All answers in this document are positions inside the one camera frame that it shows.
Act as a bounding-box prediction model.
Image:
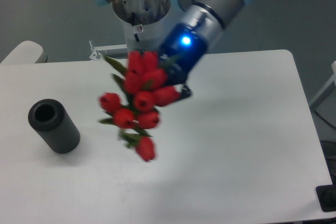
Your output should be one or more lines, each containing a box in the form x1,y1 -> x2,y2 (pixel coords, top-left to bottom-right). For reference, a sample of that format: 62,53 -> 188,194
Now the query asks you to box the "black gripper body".
159,23 -> 207,85

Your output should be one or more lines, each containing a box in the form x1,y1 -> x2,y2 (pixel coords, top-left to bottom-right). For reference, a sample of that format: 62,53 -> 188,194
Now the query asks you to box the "red tulip bouquet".
99,50 -> 182,162

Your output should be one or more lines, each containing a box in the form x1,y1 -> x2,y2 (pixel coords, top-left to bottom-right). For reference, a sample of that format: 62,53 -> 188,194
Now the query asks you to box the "dark grey ribbed vase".
28,99 -> 80,154

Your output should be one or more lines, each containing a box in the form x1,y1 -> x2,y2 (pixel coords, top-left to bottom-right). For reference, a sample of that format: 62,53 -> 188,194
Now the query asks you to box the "white chair seat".
1,40 -> 48,66

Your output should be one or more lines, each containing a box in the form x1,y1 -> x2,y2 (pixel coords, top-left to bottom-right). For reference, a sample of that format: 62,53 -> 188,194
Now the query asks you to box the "black device at table edge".
316,185 -> 335,212

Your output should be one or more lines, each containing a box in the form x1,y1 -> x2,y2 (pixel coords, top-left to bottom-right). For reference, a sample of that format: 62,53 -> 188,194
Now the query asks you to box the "black cable on pedestal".
133,33 -> 145,51

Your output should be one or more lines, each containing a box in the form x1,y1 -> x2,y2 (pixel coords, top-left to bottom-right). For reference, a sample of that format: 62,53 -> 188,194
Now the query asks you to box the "white frame at right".
309,61 -> 335,111

